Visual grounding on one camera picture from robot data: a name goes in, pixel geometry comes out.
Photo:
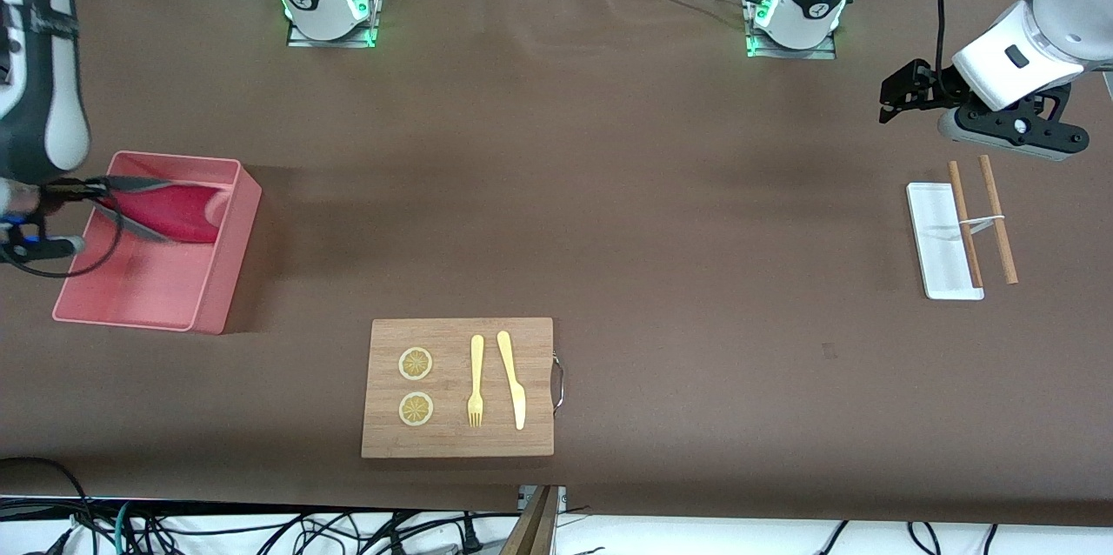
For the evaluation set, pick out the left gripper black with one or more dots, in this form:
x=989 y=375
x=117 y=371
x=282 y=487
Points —
x=937 y=85

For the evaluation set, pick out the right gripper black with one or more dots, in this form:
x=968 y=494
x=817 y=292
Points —
x=54 y=192

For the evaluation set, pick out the grey and red cloth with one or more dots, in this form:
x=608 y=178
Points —
x=174 y=211

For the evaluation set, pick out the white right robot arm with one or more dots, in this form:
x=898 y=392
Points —
x=52 y=103

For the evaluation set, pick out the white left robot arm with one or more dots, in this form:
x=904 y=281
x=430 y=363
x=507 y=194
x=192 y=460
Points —
x=1043 y=42

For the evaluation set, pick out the pink plastic bin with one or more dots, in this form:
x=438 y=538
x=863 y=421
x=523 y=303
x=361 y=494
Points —
x=148 y=285

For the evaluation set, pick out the white rectangular tray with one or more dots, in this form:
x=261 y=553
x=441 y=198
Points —
x=935 y=242

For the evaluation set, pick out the lemon slice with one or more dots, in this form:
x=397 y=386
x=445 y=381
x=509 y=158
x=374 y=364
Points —
x=416 y=364
x=416 y=410

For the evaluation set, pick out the yellow fork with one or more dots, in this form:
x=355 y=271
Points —
x=476 y=364

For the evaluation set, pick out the wooden cutting board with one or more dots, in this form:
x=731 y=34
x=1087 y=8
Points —
x=456 y=442

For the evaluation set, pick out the yellow knife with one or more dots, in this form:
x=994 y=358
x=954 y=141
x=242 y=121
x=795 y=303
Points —
x=515 y=390

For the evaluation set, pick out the black power plug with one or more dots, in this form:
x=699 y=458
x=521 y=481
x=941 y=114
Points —
x=471 y=538

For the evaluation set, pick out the wooden plank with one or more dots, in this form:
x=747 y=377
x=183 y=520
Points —
x=532 y=529

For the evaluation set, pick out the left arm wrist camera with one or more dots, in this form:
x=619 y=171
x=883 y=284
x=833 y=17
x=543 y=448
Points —
x=1017 y=129

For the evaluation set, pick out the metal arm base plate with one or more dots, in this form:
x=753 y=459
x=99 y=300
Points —
x=791 y=52
x=330 y=42

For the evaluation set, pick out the small metal bracket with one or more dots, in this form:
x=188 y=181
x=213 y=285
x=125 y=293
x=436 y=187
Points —
x=562 y=496

